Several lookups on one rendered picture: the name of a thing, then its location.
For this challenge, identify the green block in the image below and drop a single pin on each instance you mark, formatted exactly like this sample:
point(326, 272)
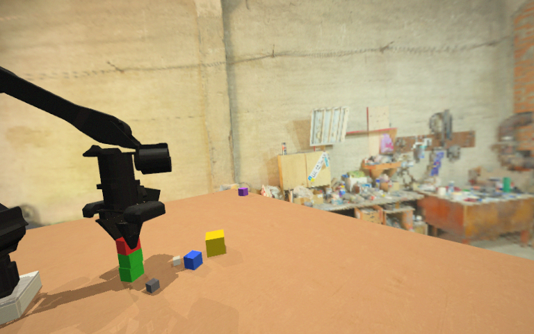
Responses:
point(131, 260)
point(130, 275)

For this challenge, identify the blue block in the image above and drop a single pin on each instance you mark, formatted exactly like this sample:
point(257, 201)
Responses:
point(193, 259)

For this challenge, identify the red block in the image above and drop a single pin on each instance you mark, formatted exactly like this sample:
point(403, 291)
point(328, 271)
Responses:
point(123, 248)

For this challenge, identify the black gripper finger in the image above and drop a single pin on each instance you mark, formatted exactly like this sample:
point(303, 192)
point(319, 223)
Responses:
point(110, 227)
point(130, 232)

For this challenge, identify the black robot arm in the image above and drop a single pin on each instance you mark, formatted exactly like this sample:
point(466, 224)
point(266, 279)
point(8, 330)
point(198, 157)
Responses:
point(100, 126)

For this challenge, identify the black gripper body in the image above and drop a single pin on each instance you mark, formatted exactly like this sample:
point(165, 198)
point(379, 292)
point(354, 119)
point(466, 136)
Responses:
point(120, 197)

